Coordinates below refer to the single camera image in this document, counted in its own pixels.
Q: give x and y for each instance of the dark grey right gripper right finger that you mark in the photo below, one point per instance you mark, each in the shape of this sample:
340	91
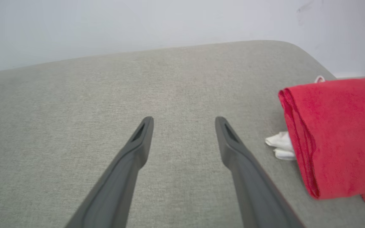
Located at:
249	180

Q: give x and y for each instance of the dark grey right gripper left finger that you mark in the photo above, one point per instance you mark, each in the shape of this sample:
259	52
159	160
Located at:
122	180

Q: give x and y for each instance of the red and white garment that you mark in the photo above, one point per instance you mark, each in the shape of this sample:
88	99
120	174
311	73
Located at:
337	136

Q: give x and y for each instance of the grey fabric sofa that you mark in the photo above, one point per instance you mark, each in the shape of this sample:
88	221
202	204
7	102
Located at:
74	110

